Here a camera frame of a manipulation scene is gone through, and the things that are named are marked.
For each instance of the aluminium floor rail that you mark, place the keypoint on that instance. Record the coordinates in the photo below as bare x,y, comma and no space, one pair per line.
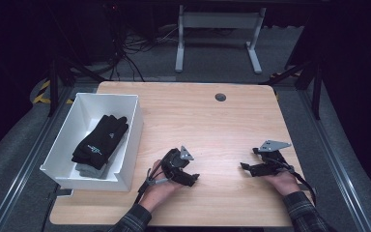
29,161
335,164

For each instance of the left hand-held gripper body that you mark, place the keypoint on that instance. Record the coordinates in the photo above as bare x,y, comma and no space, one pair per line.
175,166

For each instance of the white metal desk frame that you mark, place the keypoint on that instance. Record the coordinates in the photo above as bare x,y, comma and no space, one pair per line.
219,21

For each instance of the grey round table grommet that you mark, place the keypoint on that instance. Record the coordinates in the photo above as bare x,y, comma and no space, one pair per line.
220,97

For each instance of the person's right hand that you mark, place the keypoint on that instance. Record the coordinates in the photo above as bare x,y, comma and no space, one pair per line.
285,183

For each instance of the person's left hand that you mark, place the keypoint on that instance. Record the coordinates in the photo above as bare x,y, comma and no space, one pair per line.
159,193

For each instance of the white box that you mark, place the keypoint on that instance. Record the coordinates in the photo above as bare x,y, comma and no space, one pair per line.
61,145

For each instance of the black metal stand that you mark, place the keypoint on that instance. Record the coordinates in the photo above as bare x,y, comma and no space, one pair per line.
315,90
54,87

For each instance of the plain grey mitten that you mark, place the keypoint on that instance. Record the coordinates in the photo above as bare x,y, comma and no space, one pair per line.
91,170

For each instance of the yellow black hazard tape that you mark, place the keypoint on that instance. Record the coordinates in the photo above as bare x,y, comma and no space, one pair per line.
42,95

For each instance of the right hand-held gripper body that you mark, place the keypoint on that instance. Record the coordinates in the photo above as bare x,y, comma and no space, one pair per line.
272,162

